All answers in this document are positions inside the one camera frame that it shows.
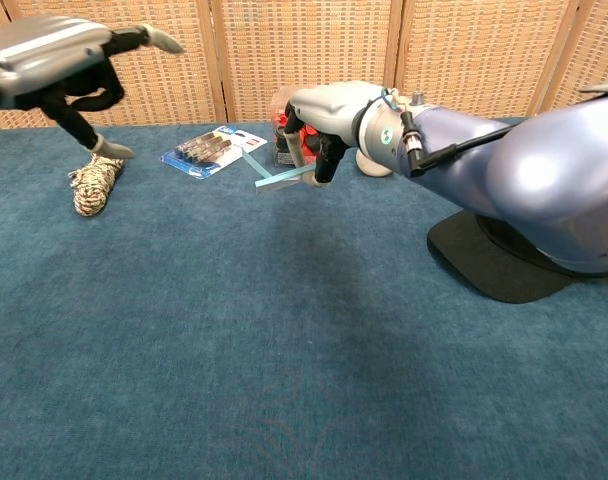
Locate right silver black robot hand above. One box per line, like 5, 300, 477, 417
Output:
282, 80, 385, 189

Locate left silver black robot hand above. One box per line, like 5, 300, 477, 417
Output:
0, 14, 185, 160

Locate light blue small piece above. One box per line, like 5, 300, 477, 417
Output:
254, 167, 315, 194

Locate clear box with red parts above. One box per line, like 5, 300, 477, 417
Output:
269, 85, 321, 169

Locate woven bamboo folding screen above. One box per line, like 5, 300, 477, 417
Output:
0, 0, 608, 132

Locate white plastic drink bottle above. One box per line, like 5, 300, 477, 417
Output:
354, 148, 393, 178

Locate blue blister pack of pens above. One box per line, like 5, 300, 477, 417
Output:
159, 125, 268, 180

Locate black baseball cap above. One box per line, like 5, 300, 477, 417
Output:
427, 209, 575, 304

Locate blue table cloth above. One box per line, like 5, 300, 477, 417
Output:
0, 117, 608, 480

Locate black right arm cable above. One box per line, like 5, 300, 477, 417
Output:
401, 109, 516, 179

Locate beige braided rope bundle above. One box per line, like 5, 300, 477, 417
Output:
67, 153, 126, 218

